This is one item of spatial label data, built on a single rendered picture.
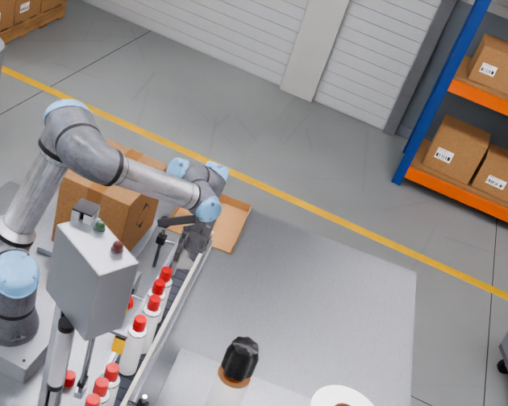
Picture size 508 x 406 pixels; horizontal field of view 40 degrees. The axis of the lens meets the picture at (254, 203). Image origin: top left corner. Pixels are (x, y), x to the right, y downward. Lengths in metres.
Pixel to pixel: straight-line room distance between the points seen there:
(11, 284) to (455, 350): 2.74
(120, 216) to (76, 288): 0.76
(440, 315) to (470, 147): 1.46
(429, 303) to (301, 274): 1.75
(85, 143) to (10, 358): 0.64
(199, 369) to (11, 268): 0.60
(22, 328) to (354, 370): 1.05
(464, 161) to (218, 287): 3.13
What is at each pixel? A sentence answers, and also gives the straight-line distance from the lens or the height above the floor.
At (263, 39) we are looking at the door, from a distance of 5.98.
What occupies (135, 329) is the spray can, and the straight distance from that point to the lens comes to 1.87.
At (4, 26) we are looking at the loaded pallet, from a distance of 5.46.
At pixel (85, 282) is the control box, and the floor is 1.43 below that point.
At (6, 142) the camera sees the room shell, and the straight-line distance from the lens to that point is 4.42.
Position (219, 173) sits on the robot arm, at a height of 1.32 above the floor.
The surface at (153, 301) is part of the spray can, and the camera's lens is 1.91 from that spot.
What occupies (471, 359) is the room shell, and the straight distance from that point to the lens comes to 4.04.
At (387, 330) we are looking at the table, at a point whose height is 0.83.
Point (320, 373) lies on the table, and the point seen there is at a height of 0.83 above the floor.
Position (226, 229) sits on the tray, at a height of 0.83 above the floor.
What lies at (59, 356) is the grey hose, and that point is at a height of 1.19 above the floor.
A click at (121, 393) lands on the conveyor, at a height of 0.88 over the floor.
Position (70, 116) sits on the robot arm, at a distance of 1.76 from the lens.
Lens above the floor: 2.40
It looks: 33 degrees down
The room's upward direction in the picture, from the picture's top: 20 degrees clockwise
